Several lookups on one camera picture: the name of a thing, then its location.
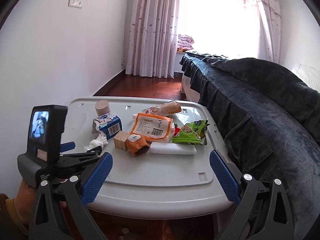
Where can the pink curtain right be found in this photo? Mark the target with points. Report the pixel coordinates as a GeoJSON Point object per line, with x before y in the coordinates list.
{"type": "Point", "coordinates": [269, 11]}

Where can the white plastic storage box lid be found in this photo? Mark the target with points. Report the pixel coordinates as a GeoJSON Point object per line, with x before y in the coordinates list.
{"type": "Point", "coordinates": [152, 186]}

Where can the green snack bag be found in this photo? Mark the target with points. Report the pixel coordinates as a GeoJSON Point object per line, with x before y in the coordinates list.
{"type": "Point", "coordinates": [192, 133]}

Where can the white pillow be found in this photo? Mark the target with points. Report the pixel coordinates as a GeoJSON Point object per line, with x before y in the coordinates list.
{"type": "Point", "coordinates": [309, 75]}

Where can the pink patterned curtain left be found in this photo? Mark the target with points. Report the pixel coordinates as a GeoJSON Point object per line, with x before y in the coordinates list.
{"type": "Point", "coordinates": [152, 38]}

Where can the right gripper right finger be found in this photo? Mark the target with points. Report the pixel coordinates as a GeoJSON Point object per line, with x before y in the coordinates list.
{"type": "Point", "coordinates": [262, 209]}

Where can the orange small sock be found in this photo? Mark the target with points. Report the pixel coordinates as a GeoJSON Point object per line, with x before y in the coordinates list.
{"type": "Point", "coordinates": [137, 144]}

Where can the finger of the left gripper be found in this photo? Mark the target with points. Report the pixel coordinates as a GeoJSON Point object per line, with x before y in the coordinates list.
{"type": "Point", "coordinates": [80, 156]}
{"type": "Point", "coordinates": [68, 146]}

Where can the white tissue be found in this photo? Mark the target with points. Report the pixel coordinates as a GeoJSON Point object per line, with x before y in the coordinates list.
{"type": "Point", "coordinates": [101, 140]}

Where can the folded pink blankets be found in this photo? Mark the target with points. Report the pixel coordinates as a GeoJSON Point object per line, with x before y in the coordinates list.
{"type": "Point", "coordinates": [184, 43]}

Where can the dark velvet bed cover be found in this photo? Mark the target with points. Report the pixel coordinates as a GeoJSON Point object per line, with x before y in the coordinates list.
{"type": "Point", "coordinates": [269, 121]}

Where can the orange white snack package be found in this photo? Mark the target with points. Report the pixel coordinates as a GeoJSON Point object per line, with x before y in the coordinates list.
{"type": "Point", "coordinates": [154, 128]}

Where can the white bed frame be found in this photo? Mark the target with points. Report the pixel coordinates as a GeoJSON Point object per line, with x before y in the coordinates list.
{"type": "Point", "coordinates": [190, 94]}

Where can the black camera with screen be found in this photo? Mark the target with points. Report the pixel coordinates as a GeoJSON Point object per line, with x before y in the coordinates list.
{"type": "Point", "coordinates": [46, 126]}

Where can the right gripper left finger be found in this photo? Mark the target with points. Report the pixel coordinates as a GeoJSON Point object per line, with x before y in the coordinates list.
{"type": "Point", "coordinates": [47, 219]}

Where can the left hand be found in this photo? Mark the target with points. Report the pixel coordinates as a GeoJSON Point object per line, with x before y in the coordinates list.
{"type": "Point", "coordinates": [23, 202]}

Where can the small brown cardboard box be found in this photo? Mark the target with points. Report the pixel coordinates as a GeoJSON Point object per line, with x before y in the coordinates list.
{"type": "Point", "coordinates": [120, 140]}

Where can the white foam block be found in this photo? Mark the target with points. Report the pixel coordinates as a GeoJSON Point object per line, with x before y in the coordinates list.
{"type": "Point", "coordinates": [171, 148]}

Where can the blue white milk carton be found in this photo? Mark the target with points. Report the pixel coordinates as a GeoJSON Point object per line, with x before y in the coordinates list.
{"type": "Point", "coordinates": [109, 124]}

